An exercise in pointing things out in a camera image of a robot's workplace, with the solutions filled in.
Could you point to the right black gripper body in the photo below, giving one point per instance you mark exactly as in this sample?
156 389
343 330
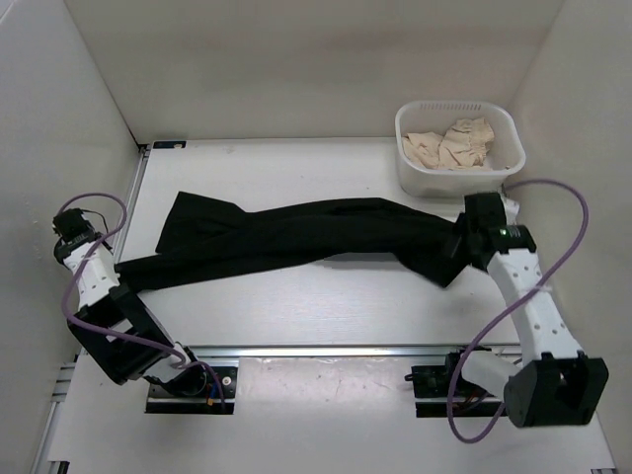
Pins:
467 230

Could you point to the black trousers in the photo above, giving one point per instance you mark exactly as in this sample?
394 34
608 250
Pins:
204 238

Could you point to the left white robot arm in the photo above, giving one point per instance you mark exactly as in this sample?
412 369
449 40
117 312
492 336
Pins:
112 323

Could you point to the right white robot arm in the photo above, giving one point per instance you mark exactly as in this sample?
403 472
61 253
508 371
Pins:
557 384

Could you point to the beige trousers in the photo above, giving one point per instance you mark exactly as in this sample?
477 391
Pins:
463 147

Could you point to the white plastic basket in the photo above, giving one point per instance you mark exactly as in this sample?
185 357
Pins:
505 158

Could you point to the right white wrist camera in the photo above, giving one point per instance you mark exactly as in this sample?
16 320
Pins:
511 208

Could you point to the aluminium frame rail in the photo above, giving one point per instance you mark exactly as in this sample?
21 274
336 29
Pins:
322 351

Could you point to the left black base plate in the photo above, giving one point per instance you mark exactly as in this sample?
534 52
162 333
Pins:
197 394

